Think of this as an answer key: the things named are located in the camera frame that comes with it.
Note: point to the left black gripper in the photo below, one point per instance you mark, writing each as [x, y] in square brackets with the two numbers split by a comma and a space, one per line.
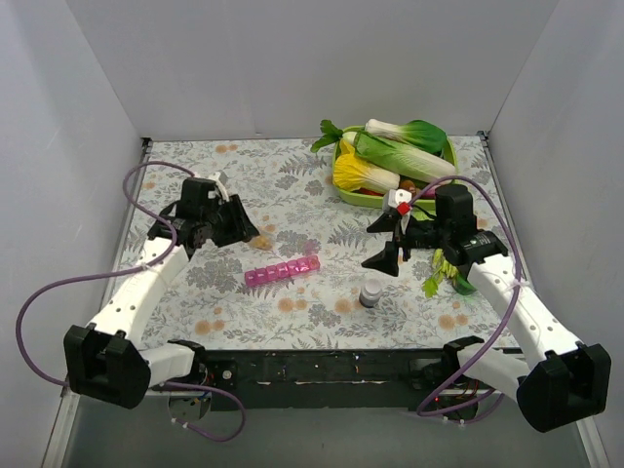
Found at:
[227, 220]

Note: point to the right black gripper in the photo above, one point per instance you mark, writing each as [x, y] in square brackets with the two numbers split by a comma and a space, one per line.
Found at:
[403, 239]

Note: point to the clear bottle of yellow pills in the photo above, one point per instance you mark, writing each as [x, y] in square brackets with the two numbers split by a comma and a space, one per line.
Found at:
[263, 242]

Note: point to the pink weekly pill organizer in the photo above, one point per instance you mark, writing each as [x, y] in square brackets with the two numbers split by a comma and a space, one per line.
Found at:
[281, 271]

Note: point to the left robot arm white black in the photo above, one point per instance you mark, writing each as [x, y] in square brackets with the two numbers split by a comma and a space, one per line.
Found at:
[105, 359]

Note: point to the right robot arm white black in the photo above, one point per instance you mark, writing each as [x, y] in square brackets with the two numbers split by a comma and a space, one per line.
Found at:
[559, 379]

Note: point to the green plastic tray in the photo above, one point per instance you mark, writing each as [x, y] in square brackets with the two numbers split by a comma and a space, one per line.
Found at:
[364, 197]

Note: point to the white bottle blue label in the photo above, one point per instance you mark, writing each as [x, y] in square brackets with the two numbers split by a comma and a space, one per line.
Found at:
[370, 293]

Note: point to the celery stalk toy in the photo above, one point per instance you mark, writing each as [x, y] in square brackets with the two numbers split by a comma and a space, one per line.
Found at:
[442, 270]

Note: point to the brown mushroom toy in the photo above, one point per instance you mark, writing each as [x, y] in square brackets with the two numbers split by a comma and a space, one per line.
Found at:
[409, 186]

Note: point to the purple onion toy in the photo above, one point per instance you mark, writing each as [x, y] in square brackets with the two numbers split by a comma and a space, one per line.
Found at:
[428, 194]

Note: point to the yellow napa cabbage toy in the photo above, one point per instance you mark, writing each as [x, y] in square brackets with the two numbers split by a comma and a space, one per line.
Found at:
[352, 173]

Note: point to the green napa cabbage toy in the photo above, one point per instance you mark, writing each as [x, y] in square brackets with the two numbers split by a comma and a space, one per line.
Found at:
[401, 158]

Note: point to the floral table mat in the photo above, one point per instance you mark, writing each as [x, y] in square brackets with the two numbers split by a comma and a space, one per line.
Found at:
[287, 192]

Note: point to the green glass bottle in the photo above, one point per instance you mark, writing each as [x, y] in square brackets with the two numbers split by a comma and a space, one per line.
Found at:
[461, 284]

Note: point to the bok choy toy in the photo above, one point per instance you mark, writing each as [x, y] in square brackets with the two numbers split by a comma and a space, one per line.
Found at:
[418, 133]

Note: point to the leafy green herb toy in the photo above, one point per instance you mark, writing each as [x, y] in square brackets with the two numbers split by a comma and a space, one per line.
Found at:
[330, 135]

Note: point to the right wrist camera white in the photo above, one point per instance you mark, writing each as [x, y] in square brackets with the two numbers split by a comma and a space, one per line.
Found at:
[397, 200]

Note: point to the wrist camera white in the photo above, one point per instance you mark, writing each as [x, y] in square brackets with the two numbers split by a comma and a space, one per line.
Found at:
[397, 200]
[219, 178]

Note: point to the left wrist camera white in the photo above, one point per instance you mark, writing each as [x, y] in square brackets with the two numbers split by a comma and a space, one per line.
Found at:
[219, 178]

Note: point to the black front table rail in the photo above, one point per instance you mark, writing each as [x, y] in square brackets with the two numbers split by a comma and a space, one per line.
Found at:
[326, 379]

